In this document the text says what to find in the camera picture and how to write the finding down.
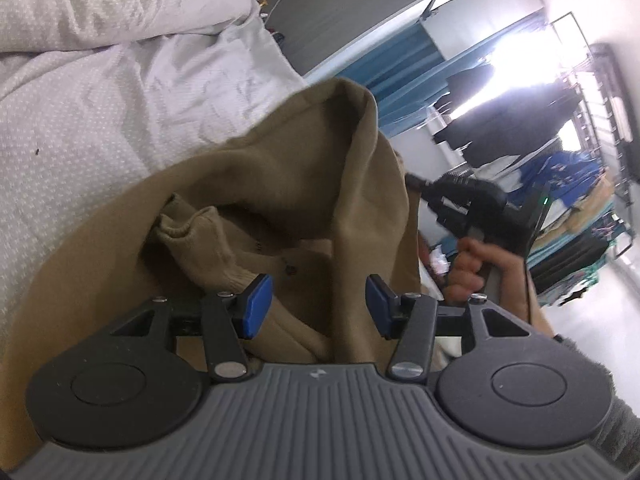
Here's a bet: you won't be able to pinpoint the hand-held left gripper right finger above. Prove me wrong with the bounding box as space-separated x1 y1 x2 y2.
365 274 538 382

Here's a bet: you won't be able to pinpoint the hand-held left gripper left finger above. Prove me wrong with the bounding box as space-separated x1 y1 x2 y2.
109 274 275 382

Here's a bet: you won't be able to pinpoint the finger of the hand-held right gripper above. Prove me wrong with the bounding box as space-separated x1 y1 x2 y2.
406 172 436 201

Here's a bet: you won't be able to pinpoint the brown hoodie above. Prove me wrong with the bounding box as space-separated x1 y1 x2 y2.
12 77 555 463

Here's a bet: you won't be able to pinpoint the person's right forearm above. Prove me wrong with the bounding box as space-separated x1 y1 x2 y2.
495 255 640 476

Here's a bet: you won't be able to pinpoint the metal clothes rack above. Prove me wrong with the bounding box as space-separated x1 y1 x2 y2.
550 12 640 261

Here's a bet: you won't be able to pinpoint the person's right hand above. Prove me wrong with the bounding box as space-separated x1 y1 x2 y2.
444 236 531 308

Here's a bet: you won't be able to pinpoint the black hanging jacket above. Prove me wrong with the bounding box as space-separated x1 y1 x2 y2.
432 67 586 168

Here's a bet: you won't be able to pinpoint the blue and white hanging jacket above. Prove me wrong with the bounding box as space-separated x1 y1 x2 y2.
520 150 608 211

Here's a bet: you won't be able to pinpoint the dark hanging garment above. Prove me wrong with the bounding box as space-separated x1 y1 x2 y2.
530 210 626 306

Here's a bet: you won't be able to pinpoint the blue curtain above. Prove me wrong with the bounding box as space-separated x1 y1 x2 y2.
307 25 496 136

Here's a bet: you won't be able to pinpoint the beige hanging garment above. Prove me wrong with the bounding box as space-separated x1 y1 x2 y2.
570 175 616 221

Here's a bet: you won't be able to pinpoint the cluster of small bottles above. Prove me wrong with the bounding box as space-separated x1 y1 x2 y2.
250 0 286 43

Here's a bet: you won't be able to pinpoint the white duvet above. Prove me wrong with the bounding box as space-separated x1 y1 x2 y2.
0 0 308 341

